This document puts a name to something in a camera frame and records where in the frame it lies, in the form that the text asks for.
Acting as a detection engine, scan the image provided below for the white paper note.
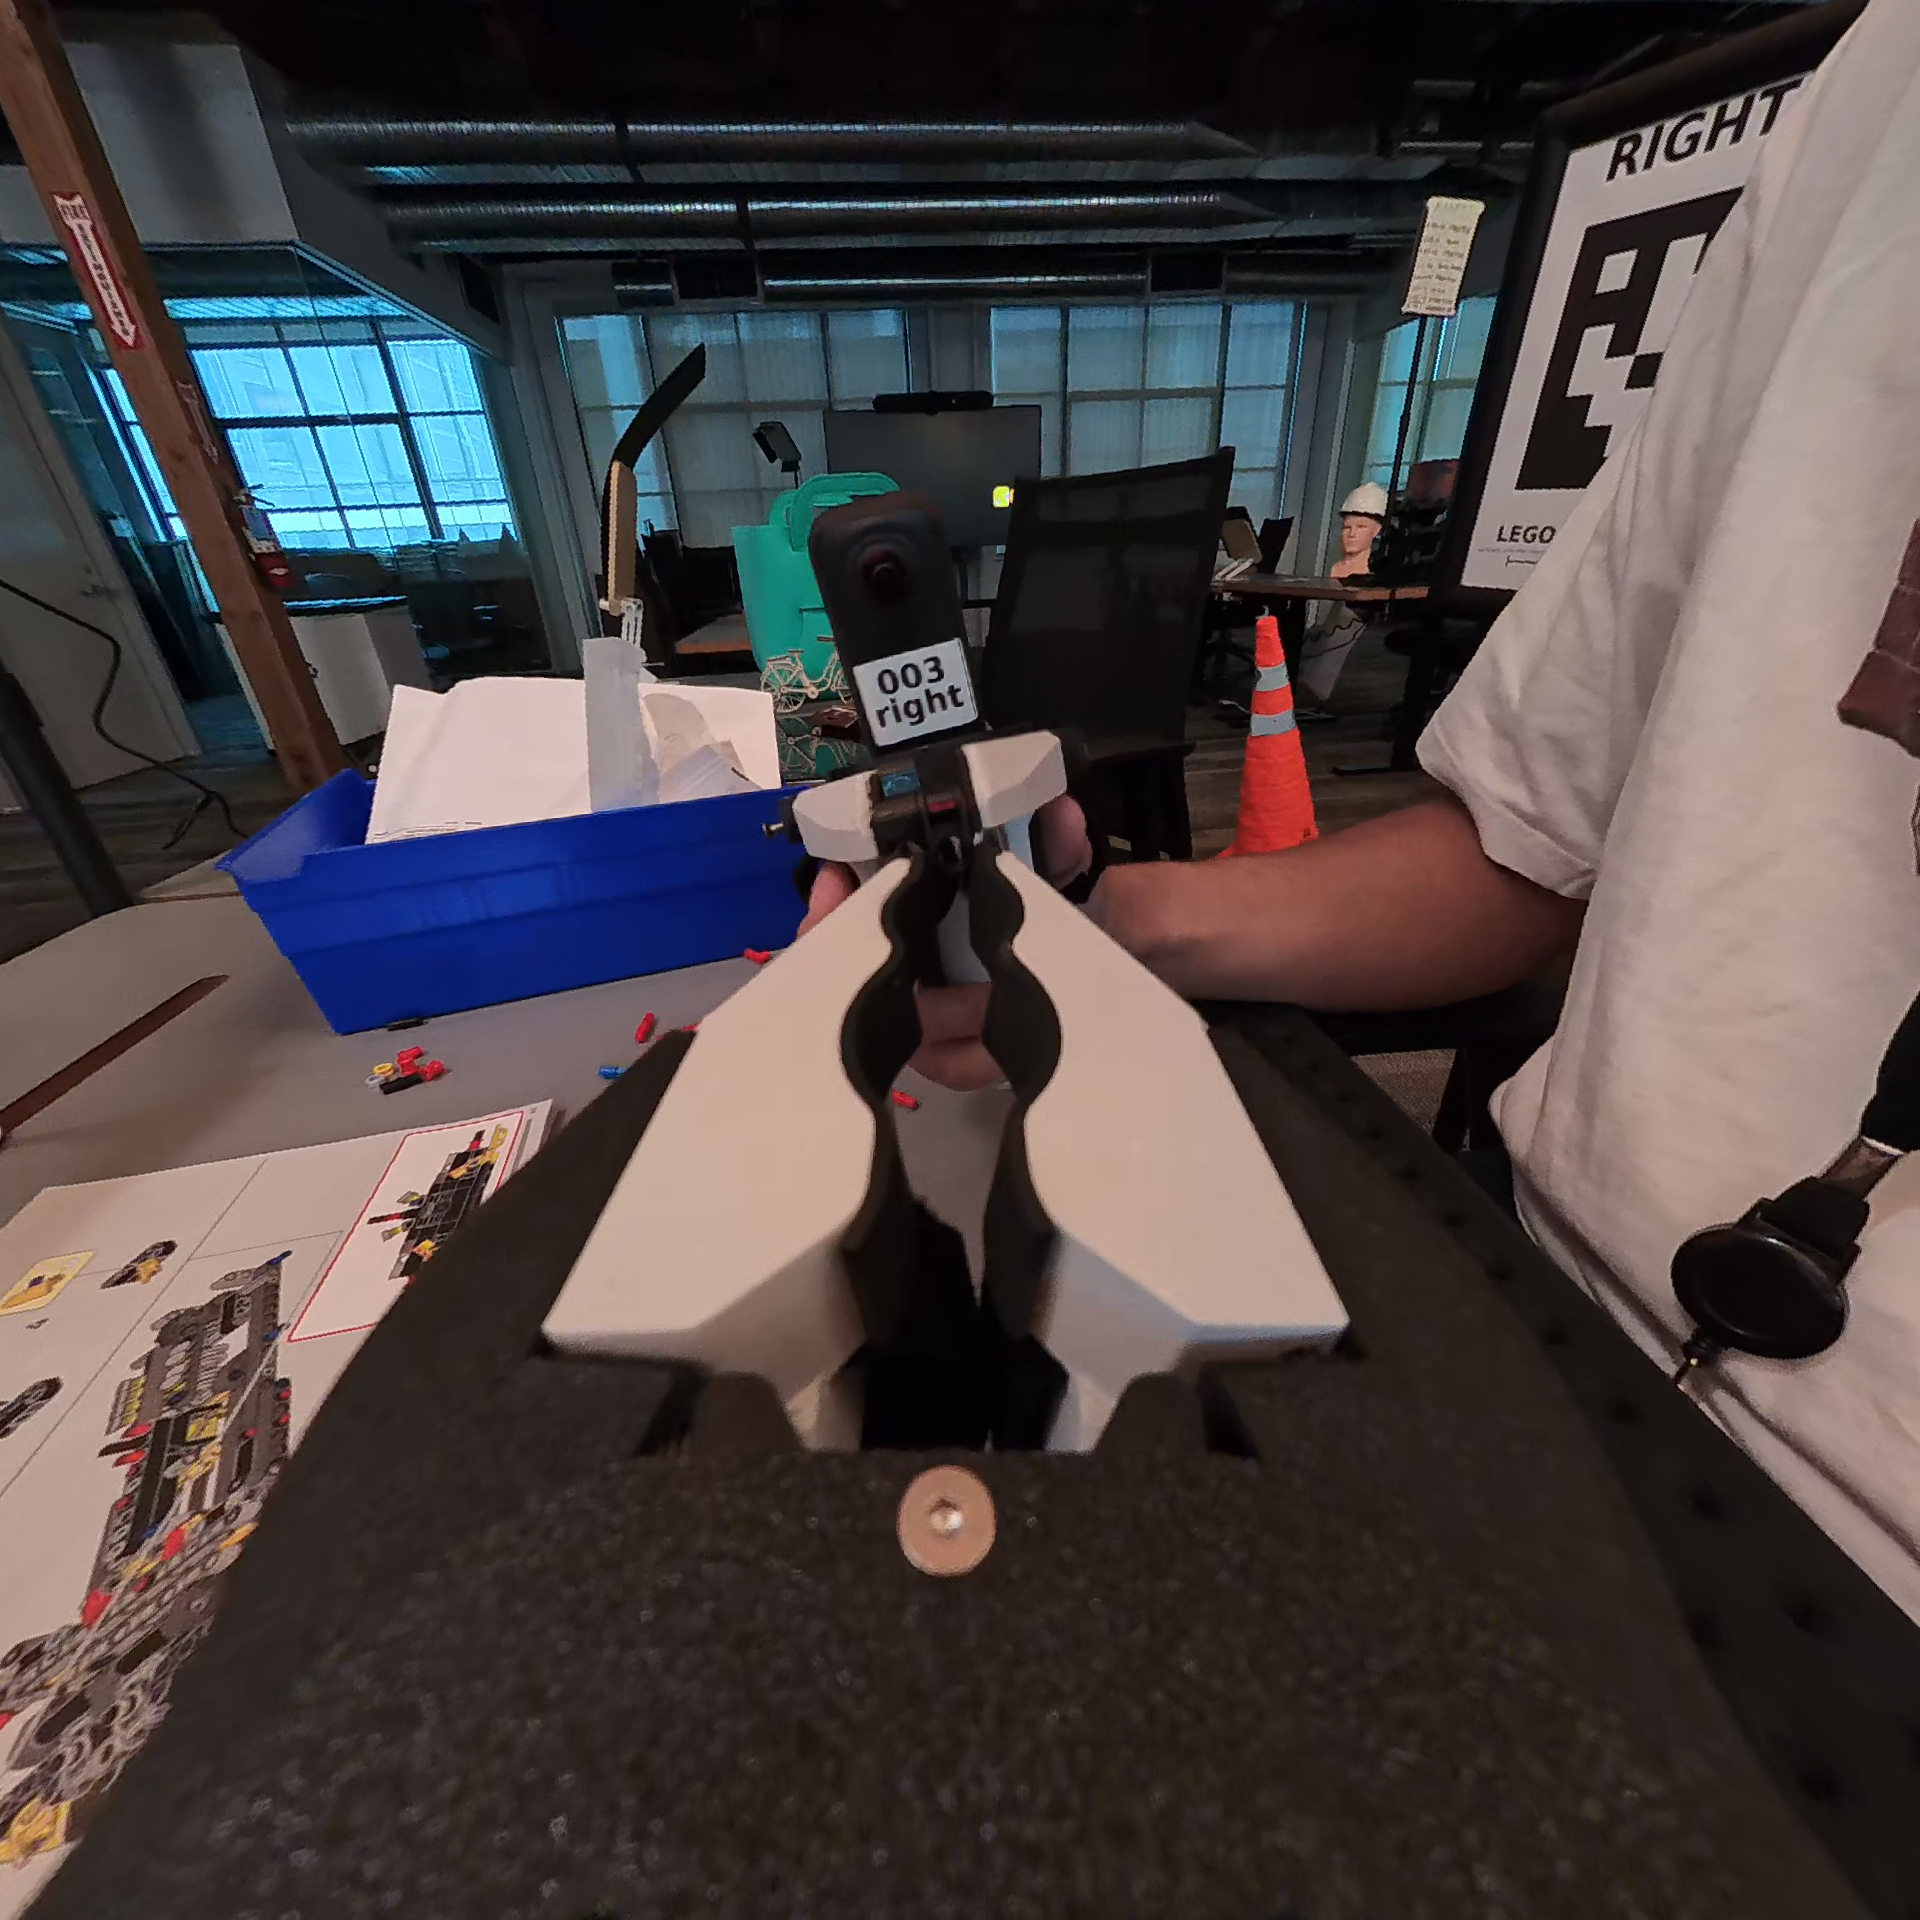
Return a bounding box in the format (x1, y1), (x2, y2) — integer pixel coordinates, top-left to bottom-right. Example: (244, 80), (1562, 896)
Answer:
(1400, 195), (1488, 320)

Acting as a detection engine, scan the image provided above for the wooden post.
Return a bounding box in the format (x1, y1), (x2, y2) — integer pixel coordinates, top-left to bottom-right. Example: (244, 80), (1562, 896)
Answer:
(0, 0), (350, 789)

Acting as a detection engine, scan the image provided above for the black lego connector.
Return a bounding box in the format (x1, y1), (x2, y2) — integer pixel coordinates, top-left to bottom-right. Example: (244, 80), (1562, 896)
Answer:
(872, 755), (985, 859)

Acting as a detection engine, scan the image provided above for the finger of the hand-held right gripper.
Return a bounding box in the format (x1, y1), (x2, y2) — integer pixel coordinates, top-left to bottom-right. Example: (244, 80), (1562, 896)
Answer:
(783, 773), (902, 875)
(959, 731), (1072, 875)

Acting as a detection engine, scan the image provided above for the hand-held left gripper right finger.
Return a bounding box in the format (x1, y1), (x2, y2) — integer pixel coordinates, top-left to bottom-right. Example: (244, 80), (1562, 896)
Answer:
(976, 855), (1353, 1453)

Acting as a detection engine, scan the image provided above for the person's right hand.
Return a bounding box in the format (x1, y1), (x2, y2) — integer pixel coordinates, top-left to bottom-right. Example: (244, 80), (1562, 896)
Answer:
(794, 790), (1097, 1091)

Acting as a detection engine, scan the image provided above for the teal bag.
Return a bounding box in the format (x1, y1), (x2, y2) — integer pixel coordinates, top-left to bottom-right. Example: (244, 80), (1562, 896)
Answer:
(729, 471), (902, 781)

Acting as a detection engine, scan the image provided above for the person's right forearm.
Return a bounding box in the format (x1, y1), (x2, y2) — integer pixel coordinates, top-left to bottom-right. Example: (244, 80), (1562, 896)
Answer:
(1084, 796), (1593, 1011)

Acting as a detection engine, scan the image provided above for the white paper bag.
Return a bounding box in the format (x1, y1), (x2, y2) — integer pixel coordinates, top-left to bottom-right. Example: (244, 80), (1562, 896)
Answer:
(365, 637), (786, 845)

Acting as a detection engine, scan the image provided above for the pile of lego pins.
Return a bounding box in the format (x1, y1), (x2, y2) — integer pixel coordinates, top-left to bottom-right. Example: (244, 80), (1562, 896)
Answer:
(596, 942), (920, 1115)

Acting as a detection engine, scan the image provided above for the black mesh chair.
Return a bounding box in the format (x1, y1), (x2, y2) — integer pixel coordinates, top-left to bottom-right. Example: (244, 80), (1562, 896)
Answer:
(976, 448), (1236, 864)

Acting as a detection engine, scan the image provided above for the black wall monitor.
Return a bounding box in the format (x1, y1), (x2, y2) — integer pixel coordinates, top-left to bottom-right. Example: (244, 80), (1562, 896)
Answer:
(822, 403), (1046, 549)

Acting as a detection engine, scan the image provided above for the black dimpled foam pad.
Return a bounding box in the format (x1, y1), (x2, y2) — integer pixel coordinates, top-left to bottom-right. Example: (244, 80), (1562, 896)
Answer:
(1199, 1000), (1920, 1920)

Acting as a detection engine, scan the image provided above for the black round clip-on device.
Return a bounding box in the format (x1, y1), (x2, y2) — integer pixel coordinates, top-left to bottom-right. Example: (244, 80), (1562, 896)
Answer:
(1669, 1035), (1920, 1384)

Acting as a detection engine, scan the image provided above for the white printed sign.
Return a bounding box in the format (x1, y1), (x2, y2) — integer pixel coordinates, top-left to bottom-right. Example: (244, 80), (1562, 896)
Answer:
(1438, 71), (1816, 595)

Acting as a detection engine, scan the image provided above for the lego instruction booklet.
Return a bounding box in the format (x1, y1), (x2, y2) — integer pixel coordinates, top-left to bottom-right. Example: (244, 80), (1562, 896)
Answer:
(0, 1099), (556, 1881)

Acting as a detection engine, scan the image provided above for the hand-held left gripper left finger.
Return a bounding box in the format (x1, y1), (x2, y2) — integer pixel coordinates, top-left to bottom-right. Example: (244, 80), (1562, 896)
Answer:
(538, 861), (920, 1448)

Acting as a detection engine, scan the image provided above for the orange traffic cone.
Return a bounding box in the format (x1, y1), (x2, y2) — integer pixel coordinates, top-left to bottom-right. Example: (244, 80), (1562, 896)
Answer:
(1218, 614), (1321, 861)

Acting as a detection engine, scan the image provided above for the blue plastic bin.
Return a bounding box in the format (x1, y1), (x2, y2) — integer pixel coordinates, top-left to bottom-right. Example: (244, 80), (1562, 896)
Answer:
(217, 768), (820, 1037)

